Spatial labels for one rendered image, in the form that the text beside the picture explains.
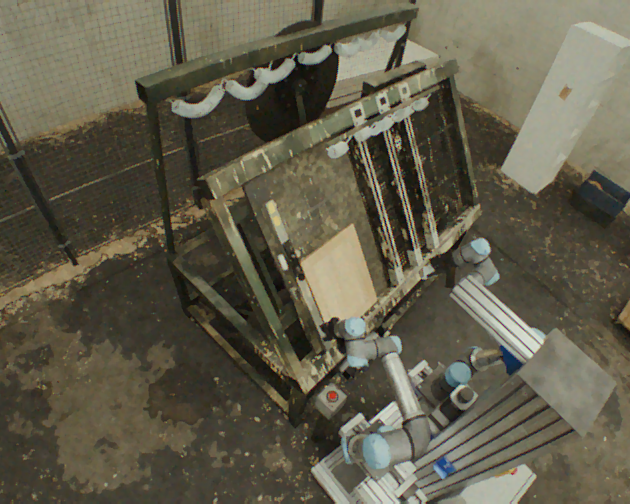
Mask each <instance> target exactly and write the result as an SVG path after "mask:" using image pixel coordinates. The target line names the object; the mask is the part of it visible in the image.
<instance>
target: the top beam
mask: <svg viewBox="0 0 630 504"><path fill-rule="evenodd" d="M458 72H459V69H458V64H457V60H456V59H455V60H450V61H445V62H443V63H441V64H438V65H436V66H434V67H431V68H429V69H427V70H424V71H422V72H420V73H417V74H415V75H413V76H411V77H408V78H406V79H404V80H401V81H399V82H397V83H395V84H392V85H390V86H388V87H386V88H383V89H381V90H379V91H377V92H374V93H372V94H370V95H368V96H366V97H363V98H361V99H359V100H357V101H355V102H352V103H350V104H348V105H346V106H344V107H342V108H339V109H337V110H335V111H333V112H331V113H329V114H326V115H324V116H322V117H320V118H318V119H316V120H314V121H312V122H310V123H307V124H305V125H303V126H301V127H299V128H297V129H295V130H293V131H291V132H289V133H287V134H285V135H283V136H281V137H279V138H276V139H274V140H272V141H270V142H268V143H266V144H264V145H262V146H260V147H258V148H256V149H254V150H252V151H250V152H248V153H246V154H244V155H242V156H240V157H238V158H237V159H235V160H233V161H231V162H229V163H227V164H225V165H223V166H221V167H219V168H217V169H215V170H213V171H211V172H209V173H207V174H206V175H204V176H202V177H200V178H198V179H197V183H198V185H199V188H200V190H201V192H202V194H203V196H204V198H205V199H211V200H216V199H218V198H220V197H221V196H223V195H225V194H227V193H228V192H230V191H232V190H234V189H235V188H237V187H239V186H241V185H243V184H244V183H246V182H248V181H250V180H252V179H253V178H255V177H257V176H259V175H261V174H262V173H264V172H266V171H268V170H270V169H271V168H273V167H275V166H277V165H279V164H281V163H282V162H284V161H286V160H288V159H290V158H292V157H294V156H295V155H297V154H299V153H301V152H303V151H305V150H307V149H308V148H310V147H312V146H314V145H316V144H318V143H320V142H322V141H324V140H325V139H327V138H329V137H331V136H333V135H335V134H337V133H339V132H341V131H343V130H345V129H346V128H348V127H350V126H352V125H354V122H353V119H352V116H351V113H350V109H351V108H353V107H355V106H357V105H359V104H362V107H363V110H364V113H365V117H366V118H368V117H370V116H372V115H374V114H376V113H378V112H379V109H378V105H377V102H376V98H375V97H376V96H379V95H381V94H383V93H385V92H386V95H387V98H388V102H389V105H390V106H391V105H393V104H395V103H397V102H399V101H401V97H400V94H399V90H398V86H400V85H403V84H405V83H407V84H408V87H409V91H410V95H413V94H415V93H417V92H419V91H421V90H423V89H426V88H428V87H430V86H432V85H434V84H436V83H438V82H440V81H442V80H444V79H446V78H448V77H450V76H452V75H454V74H456V73H458Z"/></svg>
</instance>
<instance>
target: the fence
mask: <svg viewBox="0 0 630 504"><path fill-rule="evenodd" d="M270 203H273V206H274V208H275V211H276V212H274V213H273V214H271V213H270V210H269V208H268V204H270ZM261 206H262V208H263V211H264V213H265V215H266V218H267V220H268V223H269V225H270V227H271V230H272V232H273V235H274V237H275V239H276V242H277V244H278V246H279V249H280V251H281V254H282V255H283V256H284V259H285V261H286V263H287V266H288V270H289V272H290V275H291V277H292V280H293V282H294V284H295V286H298V287H299V290H300V292H301V294H302V298H301V301H302V303H303V305H304V308H305V310H306V312H307V315H308V317H309V319H310V321H311V324H312V326H313V328H314V331H315V333H316V335H317V338H318V340H319V342H320V345H321V347H322V349H323V350H324V351H329V350H330V349H331V348H332V347H333V346H332V343H331V341H326V342H324V341H323V339H322V335H321V333H320V331H319V328H320V327H319V325H321V324H323V321H322V319H321V317H320V314H319V312H318V309H317V307H316V304H315V302H314V299H313V297H312V295H311V292H310V290H309V287H308V285H307V282H306V280H303V281H300V280H299V279H298V277H295V274H294V272H293V270H292V267H291V265H290V262H289V260H288V258H287V255H286V253H285V250H284V248H283V246H282V244H283V243H284V242H286V241H287V240H288V239H289V238H288V236H287V233H286V231H285V228H284V226H283V223H282V221H281V218H280V216H279V213H278V211H277V208H276V206H275V204H274V201H273V200H267V201H265V202H263V203H262V204H261ZM275 216H278V218H279V221H280V223H281V224H280V225H279V226H277V227H276V225H275V222H274V220H273V218H274V217H275Z"/></svg>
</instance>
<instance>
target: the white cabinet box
mask: <svg viewBox="0 0 630 504"><path fill-rule="evenodd" d="M629 54H630V40H629V39H627V38H625V37H623V36H621V35H619V34H617V33H614V32H612V31H610V30H608V29H606V28H604V27H601V26H599V25H597V24H595V23H593V22H584V23H578V24H572V25H571V27H570V29H569V31H568V33H567V35H566V38H565V40H564V42H563V44H562V46H561V48H560V50H559V52H558V54H557V57H556V59H555V61H554V63H553V65H552V67H551V69H550V71H549V73H548V75H547V77H546V80H545V82H544V84H543V86H542V88H541V90H540V92H539V94H538V96H537V98H536V100H535V102H534V104H533V106H532V108H531V110H530V112H529V114H528V116H527V118H526V121H525V123H524V125H523V127H522V129H521V131H520V133H519V135H518V137H517V139H516V141H515V143H514V145H513V147H512V149H511V151H510V152H509V154H508V156H507V158H506V160H505V162H504V164H503V166H502V168H501V170H500V171H502V172H503V173H504V174H506V175H507V176H509V177H510V178H511V179H513V180H514V181H516V182H517V183H518V184H520V185H521V186H523V187H524V188H525V189H527V190H528V191H530V192H531V193H534V194H536V193H537V192H539V191H540V190H541V189H543V188H544V187H545V186H546V185H548V184H549V183H550V182H552V181H553V179H554V178H555V176H556V175H557V173H558V172H559V170H560V168H561V167H562V165H563V164H564V162H565V160H566V159H567V157H568V156H569V154H570V152H571V151H572V149H573V148H574V146H575V144H576V143H577V141H578V139H579V138H580V136H581V135H582V133H583V131H584V130H585V128H586V126H587V125H588V123H589V121H590V120H591V118H592V117H593V115H594V113H595V112H596V110H597V108H598V107H599V105H600V103H601V102H602V100H603V98H604V97H605V95H606V93H607V92H608V90H609V88H610V87H611V85H612V83H613V81H614V80H615V78H616V76H617V75H618V73H619V71H620V70H621V68H622V66H623V65H624V63H625V61H626V59H627V58H628V56H629Z"/></svg>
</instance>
